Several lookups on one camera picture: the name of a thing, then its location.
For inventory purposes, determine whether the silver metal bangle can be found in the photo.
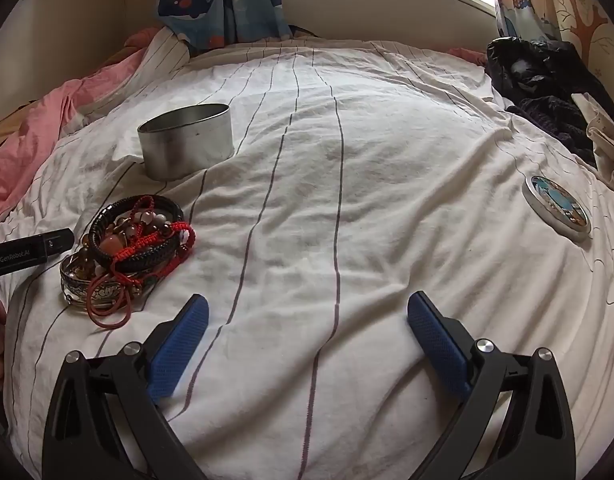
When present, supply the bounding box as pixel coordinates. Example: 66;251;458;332
60;249;122;308

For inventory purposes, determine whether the red braided cord bracelet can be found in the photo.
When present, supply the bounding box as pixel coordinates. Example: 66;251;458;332
108;195;197;286

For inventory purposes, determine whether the pink bead bracelet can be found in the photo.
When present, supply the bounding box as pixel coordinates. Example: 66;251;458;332
99;209;171;256

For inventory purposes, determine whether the black braided leather bracelet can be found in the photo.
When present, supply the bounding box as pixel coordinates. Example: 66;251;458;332
88;194;186;272

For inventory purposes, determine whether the pink blanket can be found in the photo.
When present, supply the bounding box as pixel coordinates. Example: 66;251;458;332
0;27;158;219

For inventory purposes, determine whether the round decorated tin lid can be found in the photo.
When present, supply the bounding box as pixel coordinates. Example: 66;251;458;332
522;174;591;243

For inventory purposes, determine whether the round silver metal tin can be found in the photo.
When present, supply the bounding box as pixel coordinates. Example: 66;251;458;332
137;103;235;182

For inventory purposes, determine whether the white striped bed sheet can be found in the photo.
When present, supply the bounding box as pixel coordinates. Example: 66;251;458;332
0;39;614;479

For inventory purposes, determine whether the beige cloth garment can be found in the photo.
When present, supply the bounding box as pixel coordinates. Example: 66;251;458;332
572;92;614;191

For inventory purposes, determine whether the black jacket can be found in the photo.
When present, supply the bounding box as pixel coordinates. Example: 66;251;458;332
485;37;614;167

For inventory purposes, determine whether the blue whale print curtain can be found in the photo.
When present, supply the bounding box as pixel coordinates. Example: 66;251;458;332
156;0;291;52

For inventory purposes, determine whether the right whale print curtain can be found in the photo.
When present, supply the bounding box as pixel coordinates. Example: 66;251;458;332
496;0;562;40

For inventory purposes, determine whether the cream wardrobe with tree decal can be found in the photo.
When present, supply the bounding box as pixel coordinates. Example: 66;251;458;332
553;0;614;102

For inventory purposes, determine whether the red rubber hair tie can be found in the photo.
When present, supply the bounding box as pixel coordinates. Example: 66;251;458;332
84;274;138;331

